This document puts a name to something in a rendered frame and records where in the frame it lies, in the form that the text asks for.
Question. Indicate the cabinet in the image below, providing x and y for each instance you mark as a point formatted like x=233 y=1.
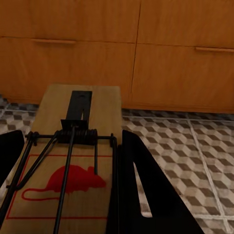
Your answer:
x=166 y=55

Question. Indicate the mousetrap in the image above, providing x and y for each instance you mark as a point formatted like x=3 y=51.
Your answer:
x=69 y=176

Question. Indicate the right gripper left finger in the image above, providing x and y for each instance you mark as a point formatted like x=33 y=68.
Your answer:
x=11 y=146

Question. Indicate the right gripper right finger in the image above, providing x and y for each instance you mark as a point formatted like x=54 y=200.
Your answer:
x=170 y=215

